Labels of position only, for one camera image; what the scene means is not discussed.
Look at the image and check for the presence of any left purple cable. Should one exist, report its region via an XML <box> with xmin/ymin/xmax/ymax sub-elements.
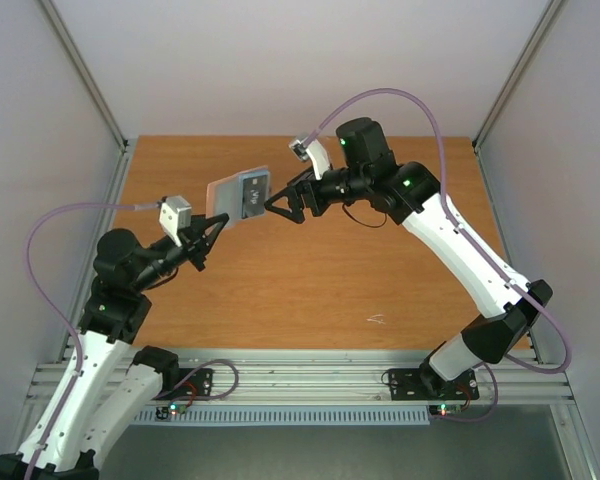
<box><xmin>23</xmin><ymin>200</ymin><xmax>164</xmax><ymax>480</ymax></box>

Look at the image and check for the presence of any right aluminium corner post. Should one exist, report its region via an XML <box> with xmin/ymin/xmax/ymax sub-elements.
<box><xmin>472</xmin><ymin>0</ymin><xmax>569</xmax><ymax>151</ymax></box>

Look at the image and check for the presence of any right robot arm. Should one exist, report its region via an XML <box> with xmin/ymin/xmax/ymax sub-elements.
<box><xmin>265</xmin><ymin>117</ymin><xmax>553</xmax><ymax>398</ymax></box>

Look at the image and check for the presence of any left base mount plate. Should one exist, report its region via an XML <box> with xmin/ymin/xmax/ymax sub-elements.
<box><xmin>156</xmin><ymin>368</ymin><xmax>214</xmax><ymax>401</ymax></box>

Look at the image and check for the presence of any left circuit board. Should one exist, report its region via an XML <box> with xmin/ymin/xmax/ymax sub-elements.
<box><xmin>154</xmin><ymin>403</ymin><xmax>188</xmax><ymax>421</ymax></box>

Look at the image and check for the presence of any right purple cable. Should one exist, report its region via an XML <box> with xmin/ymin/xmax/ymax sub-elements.
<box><xmin>309</xmin><ymin>88</ymin><xmax>572</xmax><ymax>374</ymax></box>

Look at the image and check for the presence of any right circuit board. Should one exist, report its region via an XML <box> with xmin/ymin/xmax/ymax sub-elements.
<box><xmin>429</xmin><ymin>403</ymin><xmax>470</xmax><ymax>417</ymax></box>

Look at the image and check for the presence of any pink card holder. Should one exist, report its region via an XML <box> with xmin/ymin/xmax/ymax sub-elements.
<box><xmin>206</xmin><ymin>166</ymin><xmax>271</xmax><ymax>229</ymax></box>

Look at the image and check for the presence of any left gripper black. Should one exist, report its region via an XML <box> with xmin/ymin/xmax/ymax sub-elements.
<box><xmin>131</xmin><ymin>210</ymin><xmax>228</xmax><ymax>293</ymax></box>

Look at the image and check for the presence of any black VIP card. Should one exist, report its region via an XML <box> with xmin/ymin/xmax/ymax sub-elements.
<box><xmin>240</xmin><ymin>170</ymin><xmax>270</xmax><ymax>220</ymax></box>

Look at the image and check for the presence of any aluminium corner post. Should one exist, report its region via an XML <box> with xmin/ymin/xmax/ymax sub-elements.
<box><xmin>472</xmin><ymin>0</ymin><xmax>569</xmax><ymax>151</ymax></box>
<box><xmin>36</xmin><ymin>0</ymin><xmax>128</xmax><ymax>152</ymax></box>

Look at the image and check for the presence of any grey slotted cable duct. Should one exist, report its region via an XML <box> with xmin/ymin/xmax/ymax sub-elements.
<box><xmin>131</xmin><ymin>405</ymin><xmax>430</xmax><ymax>428</ymax></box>

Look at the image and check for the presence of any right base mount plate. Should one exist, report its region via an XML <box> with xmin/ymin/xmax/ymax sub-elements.
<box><xmin>381</xmin><ymin>368</ymin><xmax>480</xmax><ymax>402</ymax></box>

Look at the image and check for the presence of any base mount plate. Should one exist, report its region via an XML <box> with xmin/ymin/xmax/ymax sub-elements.
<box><xmin>156</xmin><ymin>368</ymin><xmax>214</xmax><ymax>401</ymax></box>
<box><xmin>381</xmin><ymin>368</ymin><xmax>480</xmax><ymax>402</ymax></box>

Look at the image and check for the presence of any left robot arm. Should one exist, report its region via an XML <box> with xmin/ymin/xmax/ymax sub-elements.
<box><xmin>0</xmin><ymin>213</ymin><xmax>229</xmax><ymax>479</ymax></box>

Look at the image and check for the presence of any circuit board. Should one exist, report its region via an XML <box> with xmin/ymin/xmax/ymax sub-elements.
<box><xmin>154</xmin><ymin>403</ymin><xmax>188</xmax><ymax>421</ymax></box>
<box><xmin>429</xmin><ymin>403</ymin><xmax>470</xmax><ymax>417</ymax></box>

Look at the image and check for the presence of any aluminium rail frame front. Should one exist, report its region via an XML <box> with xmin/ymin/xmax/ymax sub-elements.
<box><xmin>27</xmin><ymin>348</ymin><xmax>576</xmax><ymax>407</ymax></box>

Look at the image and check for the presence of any purple cable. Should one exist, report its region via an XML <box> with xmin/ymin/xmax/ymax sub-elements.
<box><xmin>309</xmin><ymin>88</ymin><xmax>572</xmax><ymax>374</ymax></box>
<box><xmin>23</xmin><ymin>200</ymin><xmax>164</xmax><ymax>480</ymax></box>

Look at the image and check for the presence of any left aluminium corner post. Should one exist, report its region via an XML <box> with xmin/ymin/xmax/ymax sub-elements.
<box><xmin>36</xmin><ymin>0</ymin><xmax>128</xmax><ymax>152</ymax></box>

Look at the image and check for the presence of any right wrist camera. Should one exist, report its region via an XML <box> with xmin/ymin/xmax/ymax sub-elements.
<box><xmin>289</xmin><ymin>134</ymin><xmax>332</xmax><ymax>180</ymax></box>

